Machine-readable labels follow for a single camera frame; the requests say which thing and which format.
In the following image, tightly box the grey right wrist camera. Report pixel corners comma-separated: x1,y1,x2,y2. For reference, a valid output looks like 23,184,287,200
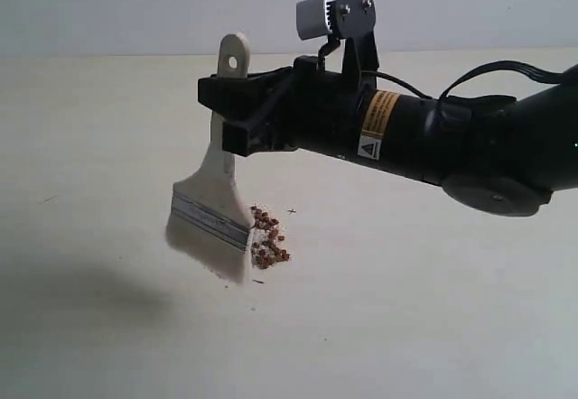
295,0,376,41

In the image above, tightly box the white paint brush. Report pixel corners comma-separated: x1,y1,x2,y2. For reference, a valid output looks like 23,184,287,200
163,32,253,286

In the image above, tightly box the pile of brown pellets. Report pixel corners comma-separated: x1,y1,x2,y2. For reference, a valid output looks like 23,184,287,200
249,205,292,270

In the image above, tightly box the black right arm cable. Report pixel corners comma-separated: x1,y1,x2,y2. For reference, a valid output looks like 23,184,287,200
315,40,570,102

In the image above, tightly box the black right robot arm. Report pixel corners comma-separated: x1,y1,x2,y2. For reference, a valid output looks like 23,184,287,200
198,57,577,217

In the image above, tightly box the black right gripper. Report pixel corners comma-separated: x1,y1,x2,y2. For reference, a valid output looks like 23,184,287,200
197,56,375,158

